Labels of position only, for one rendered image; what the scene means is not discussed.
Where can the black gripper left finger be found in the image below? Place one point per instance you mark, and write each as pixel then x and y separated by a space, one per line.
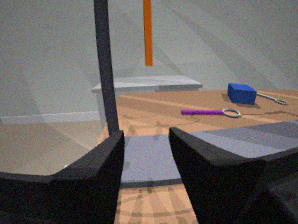
pixel 85 192

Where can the orange bar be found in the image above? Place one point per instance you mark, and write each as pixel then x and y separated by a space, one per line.
pixel 148 32

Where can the blue rectangular block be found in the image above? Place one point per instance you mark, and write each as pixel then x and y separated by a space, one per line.
pixel 241 93

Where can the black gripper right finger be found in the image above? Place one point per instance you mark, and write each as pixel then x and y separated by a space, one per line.
pixel 222 186

